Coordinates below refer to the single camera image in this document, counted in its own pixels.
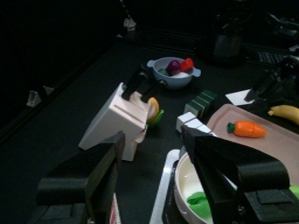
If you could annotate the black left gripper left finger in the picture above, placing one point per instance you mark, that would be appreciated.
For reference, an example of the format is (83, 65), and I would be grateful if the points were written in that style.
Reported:
(78, 186)

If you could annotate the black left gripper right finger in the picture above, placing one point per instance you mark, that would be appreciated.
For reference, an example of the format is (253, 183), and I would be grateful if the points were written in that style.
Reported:
(241, 175)

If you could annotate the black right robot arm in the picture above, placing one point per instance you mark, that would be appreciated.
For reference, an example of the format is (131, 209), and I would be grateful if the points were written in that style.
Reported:
(287, 78)

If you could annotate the white paper card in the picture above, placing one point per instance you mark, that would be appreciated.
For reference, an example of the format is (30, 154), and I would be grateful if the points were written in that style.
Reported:
(238, 97)

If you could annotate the black keyboard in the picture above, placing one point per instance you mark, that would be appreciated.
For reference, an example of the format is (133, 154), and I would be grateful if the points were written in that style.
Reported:
(273, 57)

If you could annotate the yellow toy banana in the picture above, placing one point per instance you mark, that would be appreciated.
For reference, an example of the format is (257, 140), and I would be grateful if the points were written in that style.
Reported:
(287, 112)

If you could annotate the white toy pan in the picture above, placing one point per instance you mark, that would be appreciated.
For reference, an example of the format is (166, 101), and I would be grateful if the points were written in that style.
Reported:
(185, 180)

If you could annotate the pink tray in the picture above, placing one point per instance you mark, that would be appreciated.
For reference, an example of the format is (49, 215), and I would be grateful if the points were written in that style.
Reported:
(281, 143)

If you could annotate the orange toy carrot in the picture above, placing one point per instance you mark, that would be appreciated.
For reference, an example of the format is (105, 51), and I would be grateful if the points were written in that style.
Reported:
(249, 129)

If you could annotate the dark grey container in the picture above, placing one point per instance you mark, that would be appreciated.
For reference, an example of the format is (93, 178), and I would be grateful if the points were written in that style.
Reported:
(227, 46)

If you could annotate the green white striped toy block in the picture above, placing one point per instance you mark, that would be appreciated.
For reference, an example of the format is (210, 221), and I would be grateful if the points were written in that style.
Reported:
(201, 103)

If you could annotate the red toy pepper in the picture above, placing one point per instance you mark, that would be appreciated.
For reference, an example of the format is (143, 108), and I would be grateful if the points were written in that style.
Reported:
(187, 64)

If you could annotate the white toy egg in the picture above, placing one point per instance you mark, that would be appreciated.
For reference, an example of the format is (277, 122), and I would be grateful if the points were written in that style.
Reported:
(179, 75)

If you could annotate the pale blue toy pot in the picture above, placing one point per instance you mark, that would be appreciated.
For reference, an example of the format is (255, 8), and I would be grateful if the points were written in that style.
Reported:
(175, 81)

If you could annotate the purple toy eggplant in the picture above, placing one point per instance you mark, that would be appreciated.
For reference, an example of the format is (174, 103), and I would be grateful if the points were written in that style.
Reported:
(174, 67)

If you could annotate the white toy knife block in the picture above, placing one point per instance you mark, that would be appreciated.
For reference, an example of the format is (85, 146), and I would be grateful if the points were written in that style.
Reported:
(117, 119)

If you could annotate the small green toy vegetable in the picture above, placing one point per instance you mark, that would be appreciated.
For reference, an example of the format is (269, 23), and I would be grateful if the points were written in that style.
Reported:
(163, 72)

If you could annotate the yellow toy lemon slice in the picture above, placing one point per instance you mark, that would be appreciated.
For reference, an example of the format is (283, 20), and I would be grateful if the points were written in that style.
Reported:
(154, 108)

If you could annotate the green toy leaf piece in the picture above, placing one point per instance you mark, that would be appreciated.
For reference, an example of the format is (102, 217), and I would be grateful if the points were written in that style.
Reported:
(157, 119)

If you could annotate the white clamp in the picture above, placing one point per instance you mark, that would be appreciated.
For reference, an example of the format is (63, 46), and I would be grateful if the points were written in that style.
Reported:
(130, 24)

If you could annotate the metal frame bracket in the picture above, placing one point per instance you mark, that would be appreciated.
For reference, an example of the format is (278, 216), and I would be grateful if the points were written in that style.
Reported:
(34, 98)

